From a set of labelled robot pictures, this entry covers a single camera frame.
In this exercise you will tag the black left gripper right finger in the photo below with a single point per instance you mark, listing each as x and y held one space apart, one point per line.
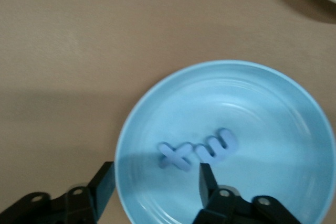
231 208

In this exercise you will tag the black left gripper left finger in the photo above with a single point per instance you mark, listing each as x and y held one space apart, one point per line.
73 205

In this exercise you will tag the blue foam letter M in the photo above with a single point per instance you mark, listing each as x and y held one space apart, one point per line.
210 153

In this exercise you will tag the blue foam letter X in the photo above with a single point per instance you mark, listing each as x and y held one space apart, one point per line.
174 157

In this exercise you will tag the blue plate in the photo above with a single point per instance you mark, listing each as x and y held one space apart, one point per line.
262 103

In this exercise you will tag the matte table cover sheet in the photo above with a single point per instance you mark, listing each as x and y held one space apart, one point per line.
52 51

